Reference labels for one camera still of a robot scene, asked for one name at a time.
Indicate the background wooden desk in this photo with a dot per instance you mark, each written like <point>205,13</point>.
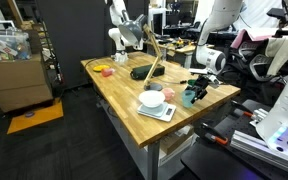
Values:
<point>170,49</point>

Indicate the aluminium rail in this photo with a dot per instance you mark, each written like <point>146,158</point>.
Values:
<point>274,152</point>

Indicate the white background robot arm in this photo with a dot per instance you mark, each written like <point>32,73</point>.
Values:
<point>119,14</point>

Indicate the cardboard box under table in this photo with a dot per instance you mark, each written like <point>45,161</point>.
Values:
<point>173,140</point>

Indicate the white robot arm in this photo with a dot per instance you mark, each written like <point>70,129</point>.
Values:
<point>273,128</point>

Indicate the grey metal table frame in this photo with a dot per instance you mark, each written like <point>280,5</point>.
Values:
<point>141,135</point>

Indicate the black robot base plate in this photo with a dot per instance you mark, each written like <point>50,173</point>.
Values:
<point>212,161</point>

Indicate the clear bin of items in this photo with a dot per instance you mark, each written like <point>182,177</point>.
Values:
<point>14,45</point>

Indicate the translucent blue cup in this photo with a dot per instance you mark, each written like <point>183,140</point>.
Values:
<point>186,101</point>

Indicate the pink toy cup far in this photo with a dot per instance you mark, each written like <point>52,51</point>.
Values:
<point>107,72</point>

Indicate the white kitchen scale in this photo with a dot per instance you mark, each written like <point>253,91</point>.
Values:
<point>163,112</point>

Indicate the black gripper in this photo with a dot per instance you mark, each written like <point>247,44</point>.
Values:
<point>200,85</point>

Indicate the orange floor mat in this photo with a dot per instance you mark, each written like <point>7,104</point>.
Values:
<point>38,117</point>

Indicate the black clamp orange handle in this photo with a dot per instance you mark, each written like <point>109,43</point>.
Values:
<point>213,135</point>

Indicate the white bowl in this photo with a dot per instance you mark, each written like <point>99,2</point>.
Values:
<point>151,98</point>

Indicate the white mug green rim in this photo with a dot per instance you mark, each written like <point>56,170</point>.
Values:
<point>191,82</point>

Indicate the office chair with cloth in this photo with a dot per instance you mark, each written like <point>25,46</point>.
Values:
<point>263,51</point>

